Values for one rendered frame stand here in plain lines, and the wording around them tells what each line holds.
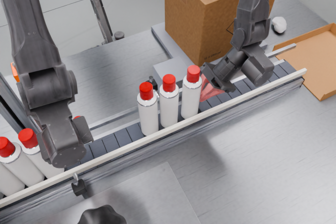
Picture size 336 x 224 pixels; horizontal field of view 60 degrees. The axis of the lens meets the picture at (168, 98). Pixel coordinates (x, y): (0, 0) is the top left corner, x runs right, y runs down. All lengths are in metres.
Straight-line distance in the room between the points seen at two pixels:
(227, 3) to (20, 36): 0.64
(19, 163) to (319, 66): 1.03
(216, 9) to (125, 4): 1.96
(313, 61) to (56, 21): 2.14
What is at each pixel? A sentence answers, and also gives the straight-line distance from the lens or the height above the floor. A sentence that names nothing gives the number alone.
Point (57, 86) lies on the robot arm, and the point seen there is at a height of 1.28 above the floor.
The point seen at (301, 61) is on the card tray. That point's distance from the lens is 1.21.
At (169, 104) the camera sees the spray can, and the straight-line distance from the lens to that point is 0.76.
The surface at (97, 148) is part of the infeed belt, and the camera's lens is 0.86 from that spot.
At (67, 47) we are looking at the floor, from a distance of 2.49.
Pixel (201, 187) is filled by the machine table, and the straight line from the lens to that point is 0.86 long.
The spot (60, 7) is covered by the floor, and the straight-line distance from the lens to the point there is 2.93.
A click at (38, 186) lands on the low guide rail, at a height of 0.92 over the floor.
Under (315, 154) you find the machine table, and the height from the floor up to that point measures 0.83.
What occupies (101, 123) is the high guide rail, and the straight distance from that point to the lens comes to 0.81.
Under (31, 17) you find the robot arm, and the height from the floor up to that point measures 1.37.
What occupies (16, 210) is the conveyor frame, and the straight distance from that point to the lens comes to 0.88.
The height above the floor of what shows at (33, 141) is 1.07.
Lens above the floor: 1.63
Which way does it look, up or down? 54 degrees down
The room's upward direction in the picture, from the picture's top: straight up
